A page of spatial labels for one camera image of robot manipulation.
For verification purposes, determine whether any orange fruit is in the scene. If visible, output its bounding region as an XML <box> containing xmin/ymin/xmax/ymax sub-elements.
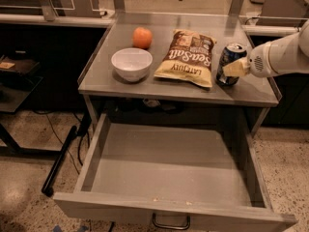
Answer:
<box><xmin>132</xmin><ymin>27</ymin><xmax>153</xmax><ymax>49</ymax></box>

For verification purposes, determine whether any black floor cable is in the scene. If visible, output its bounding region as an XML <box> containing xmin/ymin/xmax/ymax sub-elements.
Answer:
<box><xmin>32</xmin><ymin>109</ymin><xmax>95</xmax><ymax>176</ymax></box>

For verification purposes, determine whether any black bar on floor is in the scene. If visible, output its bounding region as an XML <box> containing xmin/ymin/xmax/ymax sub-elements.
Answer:
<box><xmin>42</xmin><ymin>126</ymin><xmax>77</xmax><ymax>197</ymax></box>

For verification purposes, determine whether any black metal drawer handle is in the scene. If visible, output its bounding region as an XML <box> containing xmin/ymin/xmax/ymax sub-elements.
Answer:
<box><xmin>152</xmin><ymin>213</ymin><xmax>191</xmax><ymax>231</ymax></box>

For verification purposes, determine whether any blue pepsi can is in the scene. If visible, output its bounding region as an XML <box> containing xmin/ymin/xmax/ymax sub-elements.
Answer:
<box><xmin>216</xmin><ymin>43</ymin><xmax>247</xmax><ymax>86</ymax></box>

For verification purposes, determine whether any black side table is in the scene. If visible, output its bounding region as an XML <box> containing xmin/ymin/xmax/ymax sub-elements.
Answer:
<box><xmin>0</xmin><ymin>76</ymin><xmax>61</xmax><ymax>159</ymax></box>

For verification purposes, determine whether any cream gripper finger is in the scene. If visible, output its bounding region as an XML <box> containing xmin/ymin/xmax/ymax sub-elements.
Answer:
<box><xmin>222</xmin><ymin>57</ymin><xmax>250</xmax><ymax>77</ymax></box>

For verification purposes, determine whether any brown sea salt chip bag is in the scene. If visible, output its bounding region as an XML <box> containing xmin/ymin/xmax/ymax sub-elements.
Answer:
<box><xmin>154</xmin><ymin>29</ymin><xmax>216</xmax><ymax>88</ymax></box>

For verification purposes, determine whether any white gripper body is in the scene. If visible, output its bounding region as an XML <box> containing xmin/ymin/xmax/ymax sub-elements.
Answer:
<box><xmin>248</xmin><ymin>42</ymin><xmax>278</xmax><ymax>78</ymax></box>

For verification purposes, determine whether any grey counter cabinet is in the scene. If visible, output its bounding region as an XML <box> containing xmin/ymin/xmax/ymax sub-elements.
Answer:
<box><xmin>79</xmin><ymin>13</ymin><xmax>281</xmax><ymax>130</ymax></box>

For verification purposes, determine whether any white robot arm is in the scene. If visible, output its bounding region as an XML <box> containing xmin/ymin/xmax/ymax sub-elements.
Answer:
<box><xmin>222</xmin><ymin>21</ymin><xmax>309</xmax><ymax>78</ymax></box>

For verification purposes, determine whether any dark box on side table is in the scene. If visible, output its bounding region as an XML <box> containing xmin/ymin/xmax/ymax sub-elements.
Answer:
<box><xmin>0</xmin><ymin>55</ymin><xmax>41</xmax><ymax>76</ymax></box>

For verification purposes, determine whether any white ceramic bowl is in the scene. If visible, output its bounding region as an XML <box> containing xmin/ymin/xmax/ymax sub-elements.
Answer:
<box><xmin>111</xmin><ymin>47</ymin><xmax>153</xmax><ymax>82</ymax></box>

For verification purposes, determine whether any open grey drawer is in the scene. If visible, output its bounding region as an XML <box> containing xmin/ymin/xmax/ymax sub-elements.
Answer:
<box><xmin>54</xmin><ymin>115</ymin><xmax>296</xmax><ymax>232</ymax></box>

